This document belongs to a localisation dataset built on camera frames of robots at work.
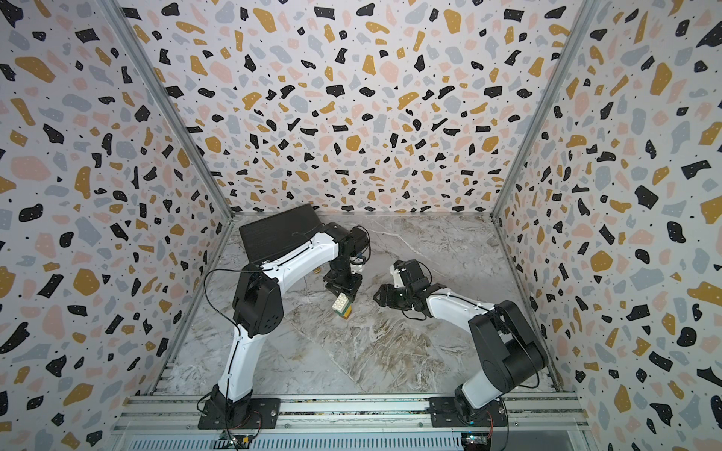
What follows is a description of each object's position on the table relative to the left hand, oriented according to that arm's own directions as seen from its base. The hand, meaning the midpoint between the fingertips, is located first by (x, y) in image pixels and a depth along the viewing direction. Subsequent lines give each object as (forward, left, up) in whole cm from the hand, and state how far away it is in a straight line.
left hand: (352, 297), depth 87 cm
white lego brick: (-3, +3, +1) cm, 4 cm away
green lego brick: (-3, +2, -1) cm, 4 cm away
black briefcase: (+29, +34, -5) cm, 45 cm away
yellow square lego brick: (-2, +2, -6) cm, 6 cm away
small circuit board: (-35, +29, -10) cm, 47 cm away
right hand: (+1, -8, -3) cm, 9 cm away
